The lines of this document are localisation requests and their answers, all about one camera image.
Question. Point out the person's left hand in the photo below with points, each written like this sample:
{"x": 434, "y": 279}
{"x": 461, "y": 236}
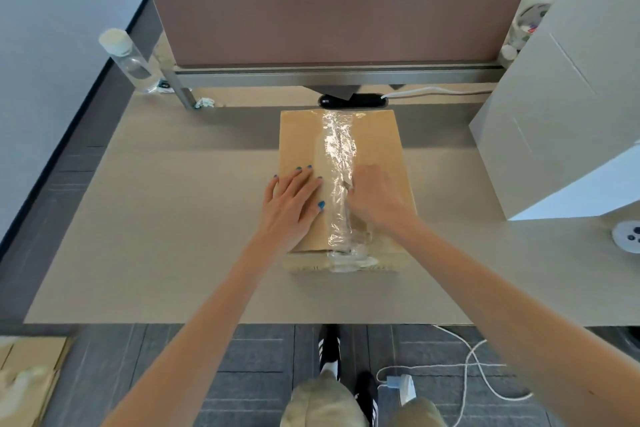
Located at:
{"x": 290, "y": 211}

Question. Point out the person's right hand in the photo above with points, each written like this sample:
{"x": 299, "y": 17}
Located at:
{"x": 382, "y": 201}

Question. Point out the brown cardboard box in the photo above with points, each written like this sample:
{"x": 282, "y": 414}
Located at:
{"x": 30, "y": 371}
{"x": 300, "y": 141}

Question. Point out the white box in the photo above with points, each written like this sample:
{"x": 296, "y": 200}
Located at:
{"x": 600, "y": 16}
{"x": 535, "y": 106}
{"x": 492, "y": 156}

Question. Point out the person's right forearm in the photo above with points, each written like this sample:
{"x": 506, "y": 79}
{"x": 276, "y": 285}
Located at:
{"x": 525, "y": 311}

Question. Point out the person's left forearm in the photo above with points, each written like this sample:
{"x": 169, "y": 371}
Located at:
{"x": 190, "y": 341}

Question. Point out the black desk power socket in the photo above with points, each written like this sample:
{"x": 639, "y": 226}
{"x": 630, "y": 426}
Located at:
{"x": 365, "y": 101}

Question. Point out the small white crumpled wrapper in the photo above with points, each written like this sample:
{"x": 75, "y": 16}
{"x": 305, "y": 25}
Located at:
{"x": 204, "y": 103}

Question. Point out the black striped shoe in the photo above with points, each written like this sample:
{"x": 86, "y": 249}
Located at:
{"x": 330, "y": 349}
{"x": 366, "y": 396}

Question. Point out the grey metal bar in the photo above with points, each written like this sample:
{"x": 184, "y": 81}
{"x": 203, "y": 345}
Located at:
{"x": 182, "y": 89}

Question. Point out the small clear plastic bag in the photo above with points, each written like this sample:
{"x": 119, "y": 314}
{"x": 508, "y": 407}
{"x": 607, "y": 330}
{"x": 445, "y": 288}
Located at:
{"x": 166, "y": 86}

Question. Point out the mauve desk divider panel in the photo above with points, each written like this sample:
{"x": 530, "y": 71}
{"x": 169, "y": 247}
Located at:
{"x": 335, "y": 21}

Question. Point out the white round floor object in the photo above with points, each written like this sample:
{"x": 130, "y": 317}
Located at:
{"x": 405, "y": 386}

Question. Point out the small white round cap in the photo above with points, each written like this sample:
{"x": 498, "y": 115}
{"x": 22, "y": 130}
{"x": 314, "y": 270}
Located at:
{"x": 507, "y": 53}

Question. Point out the clear bottle white cap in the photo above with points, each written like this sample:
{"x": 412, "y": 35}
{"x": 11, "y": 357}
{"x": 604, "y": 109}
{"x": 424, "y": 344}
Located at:
{"x": 127, "y": 59}

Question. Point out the white tape roll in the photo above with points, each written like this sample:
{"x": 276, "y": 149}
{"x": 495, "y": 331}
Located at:
{"x": 525, "y": 26}

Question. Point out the white handheld controller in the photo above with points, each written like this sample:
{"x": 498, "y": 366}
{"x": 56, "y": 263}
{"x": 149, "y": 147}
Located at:
{"x": 627, "y": 236}

